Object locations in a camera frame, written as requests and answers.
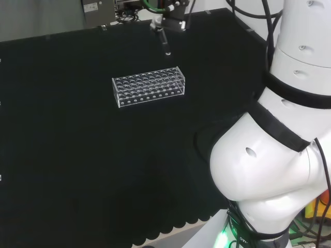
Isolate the grey metal box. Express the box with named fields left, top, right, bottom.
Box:
left=81, top=0, right=116, bottom=27

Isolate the clear plastic test tube rack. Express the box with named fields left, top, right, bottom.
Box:
left=111, top=66, right=185, bottom=109

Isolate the clear glass test tube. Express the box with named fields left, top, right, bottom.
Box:
left=158, top=30, right=172, bottom=56

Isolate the yellow stop button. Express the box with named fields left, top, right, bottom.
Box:
left=304, top=191, right=331, bottom=221

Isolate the green cable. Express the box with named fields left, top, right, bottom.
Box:
left=141, top=0, right=168, bottom=12

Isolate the black bench cloth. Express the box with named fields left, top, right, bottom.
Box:
left=0, top=7, right=271, bottom=248

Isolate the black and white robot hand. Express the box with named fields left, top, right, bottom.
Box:
left=149, top=0, right=187, bottom=33

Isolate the pale board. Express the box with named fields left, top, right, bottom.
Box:
left=141, top=208, right=233, bottom=248

